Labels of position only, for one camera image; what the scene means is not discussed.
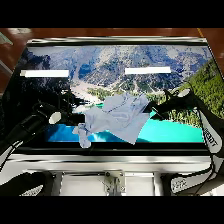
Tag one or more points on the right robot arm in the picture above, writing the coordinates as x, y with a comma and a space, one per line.
203, 110

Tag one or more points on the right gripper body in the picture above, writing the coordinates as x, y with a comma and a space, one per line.
156, 108

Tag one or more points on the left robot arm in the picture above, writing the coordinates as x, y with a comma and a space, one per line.
26, 128

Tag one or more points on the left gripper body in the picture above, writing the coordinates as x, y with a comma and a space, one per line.
68, 116

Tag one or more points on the light blue shirt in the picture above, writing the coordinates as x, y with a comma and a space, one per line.
116, 118

